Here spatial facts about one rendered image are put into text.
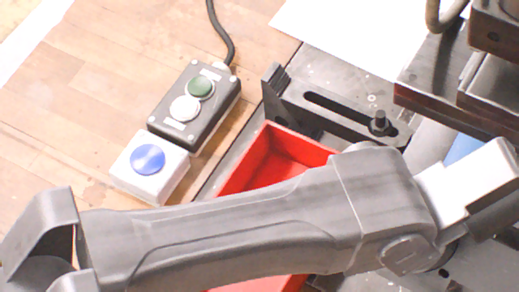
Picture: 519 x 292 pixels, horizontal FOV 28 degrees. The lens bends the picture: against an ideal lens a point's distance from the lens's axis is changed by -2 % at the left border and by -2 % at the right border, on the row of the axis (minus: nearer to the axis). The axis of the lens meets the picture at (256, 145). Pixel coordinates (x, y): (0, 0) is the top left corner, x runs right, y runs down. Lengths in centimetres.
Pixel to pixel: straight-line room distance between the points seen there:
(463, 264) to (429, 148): 30
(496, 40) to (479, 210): 16
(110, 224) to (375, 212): 18
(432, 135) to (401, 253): 41
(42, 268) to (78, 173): 52
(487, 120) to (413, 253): 24
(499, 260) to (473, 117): 17
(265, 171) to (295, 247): 51
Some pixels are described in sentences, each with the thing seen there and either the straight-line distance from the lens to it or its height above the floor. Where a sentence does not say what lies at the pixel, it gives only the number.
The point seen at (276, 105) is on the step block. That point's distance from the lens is 121.
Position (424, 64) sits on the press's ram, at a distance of 100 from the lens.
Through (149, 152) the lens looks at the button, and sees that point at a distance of 121.
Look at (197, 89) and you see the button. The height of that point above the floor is 94.
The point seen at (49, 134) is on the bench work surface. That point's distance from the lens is 129.
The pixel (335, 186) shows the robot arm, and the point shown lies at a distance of 73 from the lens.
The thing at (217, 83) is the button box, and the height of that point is 93.
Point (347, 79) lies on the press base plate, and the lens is 129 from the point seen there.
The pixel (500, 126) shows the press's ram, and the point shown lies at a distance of 97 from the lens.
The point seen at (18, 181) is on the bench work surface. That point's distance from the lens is 127.
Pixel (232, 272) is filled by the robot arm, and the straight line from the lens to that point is 71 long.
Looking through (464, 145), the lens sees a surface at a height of 99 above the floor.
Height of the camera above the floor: 194
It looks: 57 degrees down
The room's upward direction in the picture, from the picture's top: 8 degrees counter-clockwise
